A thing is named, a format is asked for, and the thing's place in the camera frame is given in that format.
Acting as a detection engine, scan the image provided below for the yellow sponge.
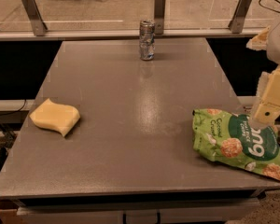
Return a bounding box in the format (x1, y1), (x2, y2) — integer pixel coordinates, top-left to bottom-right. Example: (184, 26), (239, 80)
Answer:
(30, 99), (80, 137)

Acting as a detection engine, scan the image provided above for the clear acrylic barrier panel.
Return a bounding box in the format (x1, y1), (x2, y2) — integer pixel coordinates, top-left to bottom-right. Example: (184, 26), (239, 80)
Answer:
(0, 0), (280, 32)

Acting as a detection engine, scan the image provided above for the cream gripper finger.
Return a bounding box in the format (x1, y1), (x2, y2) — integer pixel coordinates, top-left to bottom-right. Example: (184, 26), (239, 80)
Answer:
(248, 104), (268, 130)

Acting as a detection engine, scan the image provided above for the middle metal bracket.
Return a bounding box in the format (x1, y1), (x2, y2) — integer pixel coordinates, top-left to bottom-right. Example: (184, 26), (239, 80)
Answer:
(154, 0), (166, 35)

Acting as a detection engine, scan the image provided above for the green rice chip bag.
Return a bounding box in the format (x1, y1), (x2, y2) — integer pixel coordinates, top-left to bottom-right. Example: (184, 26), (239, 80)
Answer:
(192, 109), (280, 181)

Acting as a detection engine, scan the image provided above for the black cable at left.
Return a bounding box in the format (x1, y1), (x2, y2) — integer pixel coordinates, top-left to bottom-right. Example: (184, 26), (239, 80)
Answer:
(0, 99), (28, 120)

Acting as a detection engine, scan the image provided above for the cardboard box under table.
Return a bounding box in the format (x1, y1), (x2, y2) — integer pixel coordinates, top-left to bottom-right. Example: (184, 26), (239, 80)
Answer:
(0, 200), (22, 224)

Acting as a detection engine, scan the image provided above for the left metal bracket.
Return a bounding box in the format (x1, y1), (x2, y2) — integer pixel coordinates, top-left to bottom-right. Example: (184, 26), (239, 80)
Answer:
(21, 0), (48, 36)

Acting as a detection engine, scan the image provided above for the right metal bracket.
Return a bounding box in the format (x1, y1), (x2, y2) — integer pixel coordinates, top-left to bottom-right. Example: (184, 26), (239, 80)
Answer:
(228, 0), (252, 34)

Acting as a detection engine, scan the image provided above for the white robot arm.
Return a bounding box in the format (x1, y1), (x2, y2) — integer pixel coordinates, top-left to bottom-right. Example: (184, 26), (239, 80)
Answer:
(247, 14), (280, 129)

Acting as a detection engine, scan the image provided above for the silver drink can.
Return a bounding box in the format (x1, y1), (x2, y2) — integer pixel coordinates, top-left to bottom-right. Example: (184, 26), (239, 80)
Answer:
(139, 20), (155, 61)

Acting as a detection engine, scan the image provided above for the metal bracket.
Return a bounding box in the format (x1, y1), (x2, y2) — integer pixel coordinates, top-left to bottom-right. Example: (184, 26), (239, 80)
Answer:
(21, 0), (48, 36)
(154, 0), (166, 35)
(228, 0), (252, 34)

